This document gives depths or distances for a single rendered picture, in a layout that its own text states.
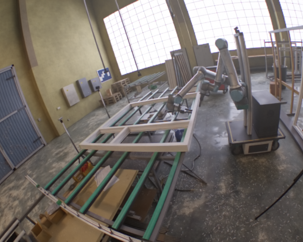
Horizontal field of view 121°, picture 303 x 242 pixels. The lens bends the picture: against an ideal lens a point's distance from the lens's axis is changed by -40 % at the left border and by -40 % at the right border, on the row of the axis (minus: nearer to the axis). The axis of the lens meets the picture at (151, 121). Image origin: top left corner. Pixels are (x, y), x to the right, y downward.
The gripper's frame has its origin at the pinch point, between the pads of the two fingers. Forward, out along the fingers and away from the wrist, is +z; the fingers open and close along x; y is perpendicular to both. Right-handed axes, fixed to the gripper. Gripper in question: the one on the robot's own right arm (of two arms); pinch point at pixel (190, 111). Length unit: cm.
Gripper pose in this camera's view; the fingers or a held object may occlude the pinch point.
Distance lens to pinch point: 187.6
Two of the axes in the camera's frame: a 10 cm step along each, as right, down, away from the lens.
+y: -0.4, 8.6, 5.2
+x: -3.6, 4.7, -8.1
